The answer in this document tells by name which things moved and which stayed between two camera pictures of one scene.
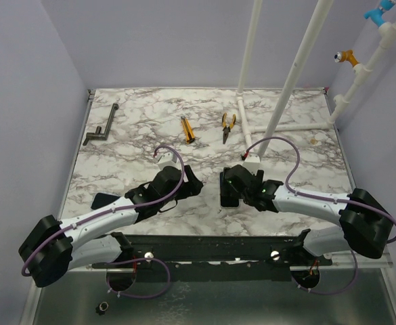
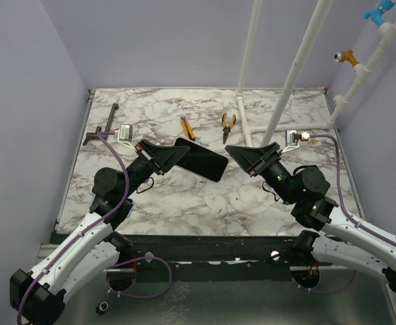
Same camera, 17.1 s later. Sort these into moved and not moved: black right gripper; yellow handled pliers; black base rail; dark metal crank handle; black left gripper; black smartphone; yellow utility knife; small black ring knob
Moved: black right gripper; black smartphone; black left gripper
Not moved: black base rail; yellow handled pliers; small black ring knob; dark metal crank handle; yellow utility knife
